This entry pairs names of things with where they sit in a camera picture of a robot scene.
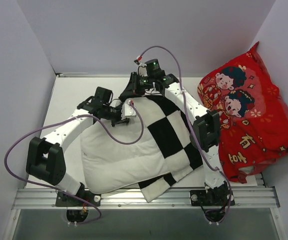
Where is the white pillow yellow edge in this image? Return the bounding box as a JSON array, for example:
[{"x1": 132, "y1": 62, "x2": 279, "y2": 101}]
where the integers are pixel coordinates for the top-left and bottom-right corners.
[{"x1": 80, "y1": 96, "x2": 178, "y2": 194}]

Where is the black white checkered pillowcase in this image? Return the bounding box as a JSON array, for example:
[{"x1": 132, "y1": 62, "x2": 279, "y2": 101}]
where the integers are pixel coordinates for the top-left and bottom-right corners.
[{"x1": 137, "y1": 108, "x2": 202, "y2": 202}]

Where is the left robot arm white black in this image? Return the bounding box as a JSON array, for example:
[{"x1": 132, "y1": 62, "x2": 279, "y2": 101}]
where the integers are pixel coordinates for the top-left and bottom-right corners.
[{"x1": 26, "y1": 87, "x2": 136, "y2": 206}]

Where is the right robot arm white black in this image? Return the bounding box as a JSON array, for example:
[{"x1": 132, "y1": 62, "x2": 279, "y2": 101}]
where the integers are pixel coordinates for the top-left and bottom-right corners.
[{"x1": 119, "y1": 56, "x2": 229, "y2": 205}]

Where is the red cartoon print pillow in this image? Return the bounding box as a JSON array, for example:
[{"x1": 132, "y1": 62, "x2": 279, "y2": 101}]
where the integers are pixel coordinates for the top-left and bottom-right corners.
[{"x1": 197, "y1": 45, "x2": 288, "y2": 184}]

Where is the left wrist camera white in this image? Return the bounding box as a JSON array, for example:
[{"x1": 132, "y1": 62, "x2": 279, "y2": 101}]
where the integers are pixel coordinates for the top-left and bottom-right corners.
[{"x1": 121, "y1": 99, "x2": 137, "y2": 120}]

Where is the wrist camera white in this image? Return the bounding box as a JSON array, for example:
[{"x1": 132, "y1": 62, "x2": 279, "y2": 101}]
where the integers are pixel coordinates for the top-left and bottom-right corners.
[
  {"x1": 121, "y1": 99, "x2": 137, "y2": 120},
  {"x1": 137, "y1": 63, "x2": 147, "y2": 77}
]

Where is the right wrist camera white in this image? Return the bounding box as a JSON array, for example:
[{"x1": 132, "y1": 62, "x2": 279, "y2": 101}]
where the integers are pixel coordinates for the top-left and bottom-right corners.
[{"x1": 137, "y1": 63, "x2": 147, "y2": 77}]

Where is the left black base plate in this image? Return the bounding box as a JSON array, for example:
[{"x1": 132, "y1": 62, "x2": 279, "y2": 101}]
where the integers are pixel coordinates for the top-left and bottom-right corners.
[{"x1": 55, "y1": 190, "x2": 101, "y2": 207}]

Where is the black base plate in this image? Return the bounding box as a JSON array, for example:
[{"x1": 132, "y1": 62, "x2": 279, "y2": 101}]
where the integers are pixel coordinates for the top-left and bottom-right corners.
[
  {"x1": 190, "y1": 189, "x2": 229, "y2": 207},
  {"x1": 55, "y1": 190, "x2": 101, "y2": 207}
]

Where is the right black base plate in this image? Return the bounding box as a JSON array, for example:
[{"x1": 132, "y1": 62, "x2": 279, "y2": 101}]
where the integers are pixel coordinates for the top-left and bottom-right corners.
[{"x1": 190, "y1": 189, "x2": 229, "y2": 207}]

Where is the aluminium mounting rail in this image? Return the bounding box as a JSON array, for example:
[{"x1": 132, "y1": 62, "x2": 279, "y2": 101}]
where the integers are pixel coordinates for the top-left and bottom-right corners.
[{"x1": 12, "y1": 186, "x2": 280, "y2": 210}]

